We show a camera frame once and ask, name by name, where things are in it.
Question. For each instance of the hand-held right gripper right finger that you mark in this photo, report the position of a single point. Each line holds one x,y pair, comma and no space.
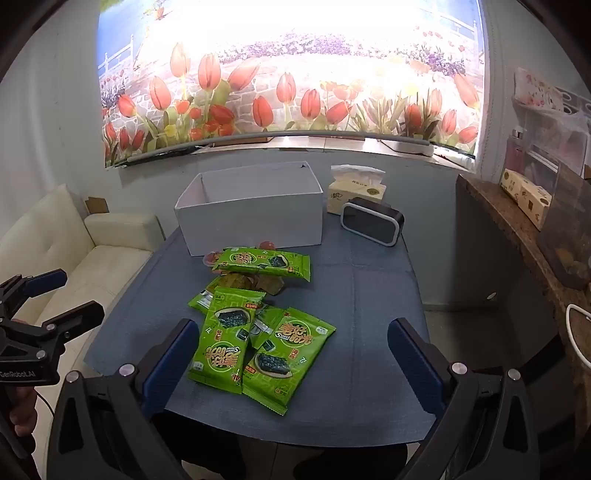
415,364

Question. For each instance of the person's left hand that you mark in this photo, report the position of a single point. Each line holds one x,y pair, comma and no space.
22,408

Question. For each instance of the floral box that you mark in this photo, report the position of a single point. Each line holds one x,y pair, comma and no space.
538,90

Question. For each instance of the green seaweed snack packet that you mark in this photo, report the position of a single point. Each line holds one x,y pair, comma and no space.
286,360
226,341
264,325
263,263
199,300

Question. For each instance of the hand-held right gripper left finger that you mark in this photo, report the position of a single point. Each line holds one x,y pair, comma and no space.
171,364

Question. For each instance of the wooden shelf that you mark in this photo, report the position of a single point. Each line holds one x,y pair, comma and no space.
508,217

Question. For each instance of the white cardboard box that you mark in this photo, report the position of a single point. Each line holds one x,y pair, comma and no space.
251,221

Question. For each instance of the yellow printed box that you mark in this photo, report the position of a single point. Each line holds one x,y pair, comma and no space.
526,196

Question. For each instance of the cardboard piece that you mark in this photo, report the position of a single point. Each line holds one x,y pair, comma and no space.
97,205

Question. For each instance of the clear plastic container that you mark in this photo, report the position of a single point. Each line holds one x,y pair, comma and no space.
568,240

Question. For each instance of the tissue pack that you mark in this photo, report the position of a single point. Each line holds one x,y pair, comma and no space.
355,191

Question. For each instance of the plastic drawer unit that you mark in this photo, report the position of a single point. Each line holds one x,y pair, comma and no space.
549,143

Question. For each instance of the cream sofa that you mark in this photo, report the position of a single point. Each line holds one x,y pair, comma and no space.
69,249

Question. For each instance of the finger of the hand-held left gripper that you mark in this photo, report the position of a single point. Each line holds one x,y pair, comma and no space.
74,318
44,279

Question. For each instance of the white plastic basket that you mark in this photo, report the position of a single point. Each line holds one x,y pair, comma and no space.
369,224

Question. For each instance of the tulip wall poster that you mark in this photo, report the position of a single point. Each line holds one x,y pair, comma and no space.
295,69

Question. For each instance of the yellow snack packet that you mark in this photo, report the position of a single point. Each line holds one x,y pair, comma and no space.
244,282

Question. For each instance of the red jelly cup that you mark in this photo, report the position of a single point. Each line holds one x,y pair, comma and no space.
267,245
212,259

